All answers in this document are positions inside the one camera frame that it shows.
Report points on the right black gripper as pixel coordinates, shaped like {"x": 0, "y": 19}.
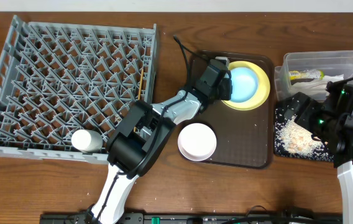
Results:
{"x": 311, "y": 106}

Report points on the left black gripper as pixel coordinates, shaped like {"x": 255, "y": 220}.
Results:
{"x": 225, "y": 88}

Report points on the light blue bowl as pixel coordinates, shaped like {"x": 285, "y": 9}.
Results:
{"x": 244, "y": 84}

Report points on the white napkin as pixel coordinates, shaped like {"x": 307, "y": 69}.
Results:
{"x": 315, "y": 87}

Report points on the yellow round plate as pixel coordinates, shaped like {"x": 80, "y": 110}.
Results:
{"x": 262, "y": 92}

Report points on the green snack wrapper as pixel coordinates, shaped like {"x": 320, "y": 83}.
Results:
{"x": 306, "y": 74}

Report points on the white shallow bowl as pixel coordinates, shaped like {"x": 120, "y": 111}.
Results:
{"x": 197, "y": 142}

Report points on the wooden chopstick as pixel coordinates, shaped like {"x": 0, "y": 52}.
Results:
{"x": 140, "y": 85}

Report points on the white cup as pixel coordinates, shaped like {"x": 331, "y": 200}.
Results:
{"x": 87, "y": 141}

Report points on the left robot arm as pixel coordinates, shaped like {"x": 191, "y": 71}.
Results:
{"x": 140, "y": 137}

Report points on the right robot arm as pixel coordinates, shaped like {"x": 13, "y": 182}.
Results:
{"x": 331, "y": 123}

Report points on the spilled rice pile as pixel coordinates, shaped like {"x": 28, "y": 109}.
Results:
{"x": 297, "y": 138}

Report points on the black rectangular bin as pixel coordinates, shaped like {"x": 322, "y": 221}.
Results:
{"x": 280, "y": 140}

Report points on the clear plastic container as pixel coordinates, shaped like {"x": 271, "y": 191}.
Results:
{"x": 332, "y": 63}

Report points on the dark brown serving tray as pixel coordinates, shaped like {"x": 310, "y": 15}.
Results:
{"x": 243, "y": 137}

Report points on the grey plastic dish rack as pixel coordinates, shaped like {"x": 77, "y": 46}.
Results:
{"x": 58, "y": 78}

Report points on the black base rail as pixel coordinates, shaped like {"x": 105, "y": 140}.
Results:
{"x": 255, "y": 215}

